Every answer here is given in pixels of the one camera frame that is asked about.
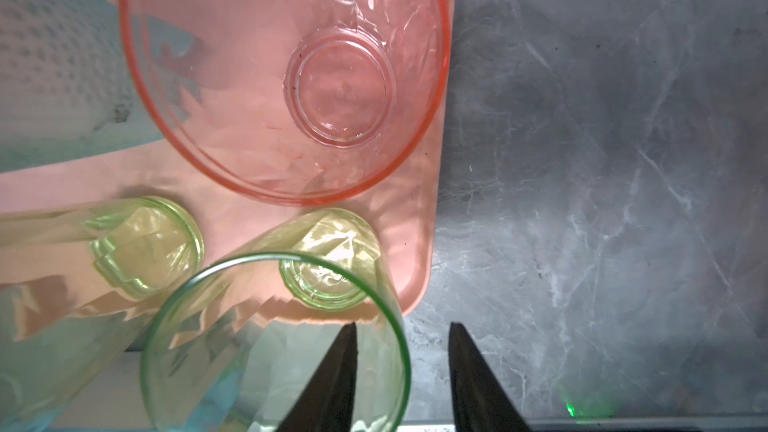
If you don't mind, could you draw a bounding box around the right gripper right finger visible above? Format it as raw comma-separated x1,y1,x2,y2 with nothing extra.
448,322,531,432

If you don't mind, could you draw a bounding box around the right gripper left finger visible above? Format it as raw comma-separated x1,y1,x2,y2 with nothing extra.
277,323,358,432

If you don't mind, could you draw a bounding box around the green short glass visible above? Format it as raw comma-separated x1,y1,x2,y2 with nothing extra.
141,207,411,431

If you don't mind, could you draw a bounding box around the light green tall glass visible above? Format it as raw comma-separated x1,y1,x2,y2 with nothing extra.
1,196,205,431

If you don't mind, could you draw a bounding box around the pink plastic tray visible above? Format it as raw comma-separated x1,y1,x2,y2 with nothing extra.
0,0,460,349

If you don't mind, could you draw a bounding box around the pink short glass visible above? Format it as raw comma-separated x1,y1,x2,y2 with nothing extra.
118,0,451,206

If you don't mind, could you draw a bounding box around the teal tall glass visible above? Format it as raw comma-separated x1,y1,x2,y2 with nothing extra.
0,0,205,174

